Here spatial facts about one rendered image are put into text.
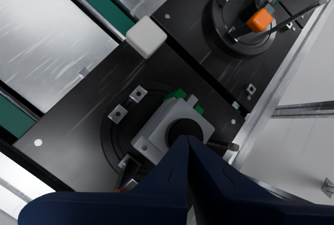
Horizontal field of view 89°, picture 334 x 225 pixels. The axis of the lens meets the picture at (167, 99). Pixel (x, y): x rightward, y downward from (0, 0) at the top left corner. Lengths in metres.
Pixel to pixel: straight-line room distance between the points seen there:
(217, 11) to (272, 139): 0.36
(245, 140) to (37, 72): 0.36
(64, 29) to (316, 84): 0.68
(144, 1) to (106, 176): 0.28
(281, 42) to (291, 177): 0.35
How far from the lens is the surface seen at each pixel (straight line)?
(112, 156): 0.23
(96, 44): 0.33
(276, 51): 0.42
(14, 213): 0.30
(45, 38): 0.35
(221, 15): 0.33
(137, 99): 0.22
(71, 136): 0.25
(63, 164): 0.26
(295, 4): 0.51
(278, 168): 0.56
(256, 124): 0.36
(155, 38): 0.26
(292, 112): 0.41
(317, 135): 0.67
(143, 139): 0.17
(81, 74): 0.26
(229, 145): 0.19
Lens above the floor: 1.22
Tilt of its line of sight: 72 degrees down
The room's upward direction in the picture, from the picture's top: 68 degrees clockwise
